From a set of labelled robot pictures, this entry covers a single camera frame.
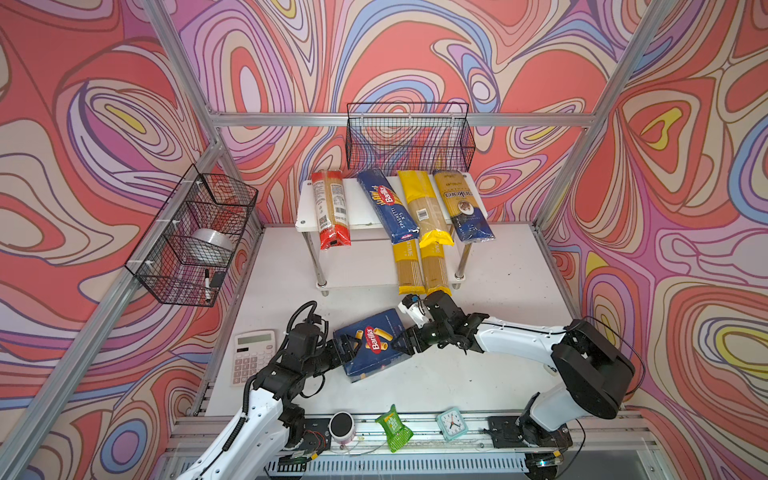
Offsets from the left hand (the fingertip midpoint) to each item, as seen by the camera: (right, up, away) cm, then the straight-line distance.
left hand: (355, 347), depth 80 cm
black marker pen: (-35, +18, -9) cm, 40 cm away
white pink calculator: (-30, -3, +6) cm, 31 cm away
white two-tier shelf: (+2, +24, +24) cm, 34 cm away
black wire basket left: (-41, +26, -8) cm, 49 cm away
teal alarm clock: (+25, -17, -7) cm, 31 cm away
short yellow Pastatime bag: (+16, +19, +14) cm, 28 cm away
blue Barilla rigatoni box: (+6, -2, +1) cm, 6 cm away
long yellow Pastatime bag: (+24, +22, +15) cm, 36 cm away
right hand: (+13, -1, +3) cm, 14 cm away
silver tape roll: (-33, +27, -10) cm, 44 cm away
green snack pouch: (+12, -20, -7) cm, 24 cm away
